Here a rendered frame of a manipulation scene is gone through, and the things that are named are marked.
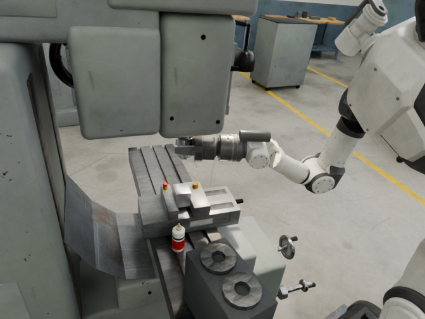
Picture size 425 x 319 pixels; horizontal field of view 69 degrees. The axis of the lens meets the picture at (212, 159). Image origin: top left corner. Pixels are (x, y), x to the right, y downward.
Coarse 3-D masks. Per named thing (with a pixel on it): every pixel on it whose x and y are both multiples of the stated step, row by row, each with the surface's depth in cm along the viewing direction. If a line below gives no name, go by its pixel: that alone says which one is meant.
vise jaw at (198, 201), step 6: (192, 192) 111; (198, 192) 111; (192, 198) 108; (198, 198) 109; (204, 198) 109; (192, 204) 106; (198, 204) 106; (204, 204) 106; (192, 210) 106; (198, 210) 105; (204, 210) 106
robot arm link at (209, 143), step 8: (200, 136) 98; (208, 136) 99; (224, 136) 96; (232, 136) 96; (200, 144) 94; (208, 144) 94; (216, 144) 95; (224, 144) 94; (232, 144) 94; (200, 152) 92; (208, 152) 94; (216, 152) 96; (224, 152) 94; (232, 152) 95; (200, 160) 94; (224, 160) 97; (232, 160) 97
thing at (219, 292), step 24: (216, 240) 82; (192, 264) 76; (216, 264) 74; (240, 264) 76; (192, 288) 79; (216, 288) 70; (240, 288) 70; (264, 288) 71; (192, 312) 83; (216, 312) 69; (240, 312) 66; (264, 312) 67
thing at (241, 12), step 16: (112, 0) 60; (128, 0) 61; (144, 0) 62; (160, 0) 63; (176, 0) 64; (192, 0) 65; (208, 0) 66; (224, 0) 67; (240, 0) 68; (256, 0) 70
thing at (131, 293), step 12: (228, 228) 124; (240, 228) 125; (228, 240) 119; (240, 240) 119; (240, 252) 114; (252, 252) 115; (252, 264) 115; (156, 276) 102; (120, 288) 97; (132, 288) 99; (144, 288) 101; (156, 288) 103; (120, 300) 100; (132, 300) 102; (144, 300) 104; (156, 300) 106
